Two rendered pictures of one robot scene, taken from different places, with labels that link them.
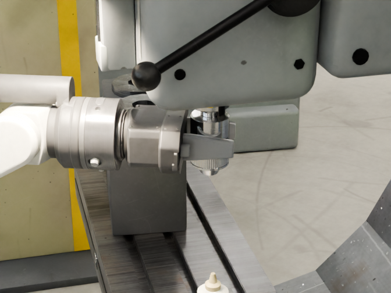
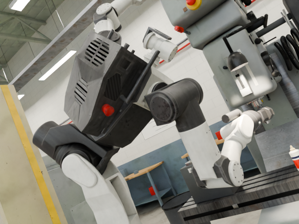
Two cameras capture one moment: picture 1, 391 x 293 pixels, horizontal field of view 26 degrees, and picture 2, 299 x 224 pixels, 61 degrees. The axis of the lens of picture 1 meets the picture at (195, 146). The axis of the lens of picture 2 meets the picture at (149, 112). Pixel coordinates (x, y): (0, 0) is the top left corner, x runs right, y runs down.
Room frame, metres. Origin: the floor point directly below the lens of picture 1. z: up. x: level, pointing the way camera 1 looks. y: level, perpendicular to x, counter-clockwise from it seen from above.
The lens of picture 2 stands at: (0.44, 1.13, 1.31)
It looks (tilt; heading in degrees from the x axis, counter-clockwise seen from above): 7 degrees up; 315
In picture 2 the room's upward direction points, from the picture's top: 25 degrees counter-clockwise
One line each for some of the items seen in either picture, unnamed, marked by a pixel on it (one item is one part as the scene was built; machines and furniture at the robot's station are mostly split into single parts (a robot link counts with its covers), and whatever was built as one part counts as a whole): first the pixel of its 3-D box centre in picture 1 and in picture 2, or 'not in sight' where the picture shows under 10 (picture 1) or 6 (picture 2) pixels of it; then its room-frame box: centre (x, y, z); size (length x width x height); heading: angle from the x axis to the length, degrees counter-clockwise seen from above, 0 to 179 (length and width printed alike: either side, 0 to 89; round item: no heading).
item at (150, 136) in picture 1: (135, 136); (254, 119); (0.94, 0.07, 1.23); 0.13 x 0.12 x 0.10; 175
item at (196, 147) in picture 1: (207, 149); not in sight; (0.90, -0.01, 1.24); 0.06 x 0.02 x 0.03; 85
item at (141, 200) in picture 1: (142, 149); (209, 175); (1.28, 0.09, 1.06); 0.22 x 0.12 x 0.20; 8
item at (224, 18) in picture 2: not in sight; (221, 30); (0.94, -0.06, 1.68); 0.34 x 0.24 x 0.10; 104
